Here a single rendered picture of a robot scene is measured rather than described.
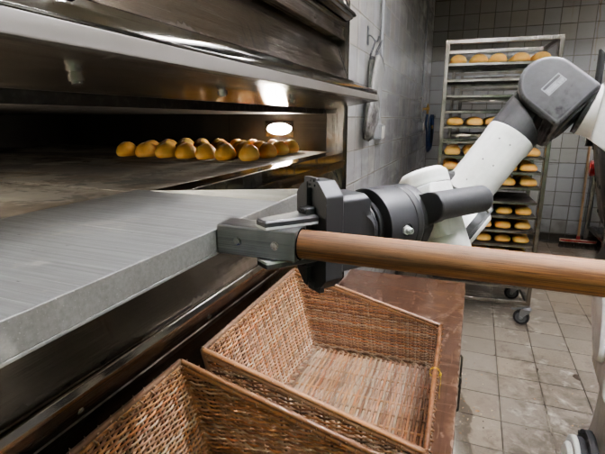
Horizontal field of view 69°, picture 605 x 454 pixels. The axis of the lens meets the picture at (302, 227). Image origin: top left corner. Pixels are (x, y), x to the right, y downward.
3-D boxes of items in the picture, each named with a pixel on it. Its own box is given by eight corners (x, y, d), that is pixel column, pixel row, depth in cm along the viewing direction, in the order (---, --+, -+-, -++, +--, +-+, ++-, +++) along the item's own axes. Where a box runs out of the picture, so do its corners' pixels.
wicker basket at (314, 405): (201, 460, 98) (194, 348, 92) (292, 342, 150) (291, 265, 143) (426, 526, 82) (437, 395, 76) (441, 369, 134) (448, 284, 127)
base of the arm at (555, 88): (498, 132, 92) (524, 83, 92) (561, 156, 88) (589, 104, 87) (503, 106, 78) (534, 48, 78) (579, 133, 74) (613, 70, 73)
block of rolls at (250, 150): (111, 156, 167) (109, 141, 166) (186, 149, 211) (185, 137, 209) (254, 161, 146) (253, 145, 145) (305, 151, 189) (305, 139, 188)
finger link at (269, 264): (268, 264, 44) (320, 253, 47) (254, 256, 46) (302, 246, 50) (269, 279, 44) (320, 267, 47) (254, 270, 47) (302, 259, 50)
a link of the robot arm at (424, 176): (394, 176, 57) (404, 190, 70) (414, 242, 56) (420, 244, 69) (445, 159, 55) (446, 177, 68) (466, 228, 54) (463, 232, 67)
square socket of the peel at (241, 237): (307, 254, 47) (308, 223, 46) (294, 265, 44) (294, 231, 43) (233, 245, 50) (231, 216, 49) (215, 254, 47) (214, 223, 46)
